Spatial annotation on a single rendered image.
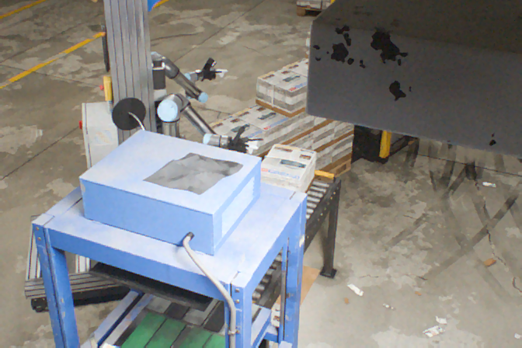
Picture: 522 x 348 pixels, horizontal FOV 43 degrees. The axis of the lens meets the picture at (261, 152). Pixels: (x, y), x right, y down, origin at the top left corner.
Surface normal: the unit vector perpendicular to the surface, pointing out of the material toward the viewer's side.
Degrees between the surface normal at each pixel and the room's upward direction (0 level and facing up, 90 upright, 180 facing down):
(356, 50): 90
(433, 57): 90
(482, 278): 0
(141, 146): 0
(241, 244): 0
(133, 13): 90
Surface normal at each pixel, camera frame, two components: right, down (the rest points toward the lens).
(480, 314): 0.02, -0.87
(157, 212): -0.39, 0.45
